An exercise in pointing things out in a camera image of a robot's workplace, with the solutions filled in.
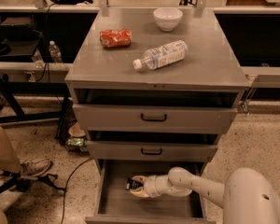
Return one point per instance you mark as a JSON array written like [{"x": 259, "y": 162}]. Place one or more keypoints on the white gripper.
[{"x": 150, "y": 186}]

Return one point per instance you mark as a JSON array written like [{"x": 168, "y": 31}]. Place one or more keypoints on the dark blue rxbar wrapper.
[{"x": 132, "y": 184}]

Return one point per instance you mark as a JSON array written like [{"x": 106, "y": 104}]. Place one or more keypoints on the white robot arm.
[{"x": 246, "y": 196}]

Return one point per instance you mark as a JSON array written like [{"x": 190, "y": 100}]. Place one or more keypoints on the bottom grey open drawer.
[{"x": 116, "y": 205}]

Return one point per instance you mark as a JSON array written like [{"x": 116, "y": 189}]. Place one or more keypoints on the middle grey drawer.
[{"x": 135, "y": 146}]

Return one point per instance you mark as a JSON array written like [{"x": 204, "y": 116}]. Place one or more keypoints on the grey metal drawer cabinet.
[{"x": 210, "y": 65}]

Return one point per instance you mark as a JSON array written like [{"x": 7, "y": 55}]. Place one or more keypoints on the top grey drawer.
[{"x": 156, "y": 111}]

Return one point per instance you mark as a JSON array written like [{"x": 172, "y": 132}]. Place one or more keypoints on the green snack bag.
[{"x": 76, "y": 144}]

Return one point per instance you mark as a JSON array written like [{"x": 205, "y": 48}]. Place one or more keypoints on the grey sneaker shoe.
[{"x": 35, "y": 168}]

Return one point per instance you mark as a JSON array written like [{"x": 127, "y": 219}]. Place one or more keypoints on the black tripod stand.
[{"x": 20, "y": 181}]

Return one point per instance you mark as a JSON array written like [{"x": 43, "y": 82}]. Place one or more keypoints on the clear plastic water bottle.
[{"x": 161, "y": 56}]

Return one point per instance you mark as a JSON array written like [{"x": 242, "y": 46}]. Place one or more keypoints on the person's tan trouser leg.
[{"x": 9, "y": 161}]

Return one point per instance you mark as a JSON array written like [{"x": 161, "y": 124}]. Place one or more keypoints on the orange soda can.
[{"x": 115, "y": 38}]

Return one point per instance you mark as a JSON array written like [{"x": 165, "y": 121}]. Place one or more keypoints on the small upright water bottle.
[{"x": 55, "y": 52}]

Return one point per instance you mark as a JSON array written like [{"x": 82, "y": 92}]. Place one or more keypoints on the white ceramic bowl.
[{"x": 167, "y": 18}]

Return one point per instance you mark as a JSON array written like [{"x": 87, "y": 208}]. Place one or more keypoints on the black equipment on shelf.
[{"x": 18, "y": 28}]

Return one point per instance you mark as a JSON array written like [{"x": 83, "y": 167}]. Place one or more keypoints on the black middle drawer handle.
[{"x": 151, "y": 152}]

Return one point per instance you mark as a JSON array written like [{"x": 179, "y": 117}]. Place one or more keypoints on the black drawer handle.
[
  {"x": 151, "y": 152},
  {"x": 160, "y": 118}
]

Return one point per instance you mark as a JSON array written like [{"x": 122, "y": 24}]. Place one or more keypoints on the black top drawer handle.
[{"x": 160, "y": 118}]

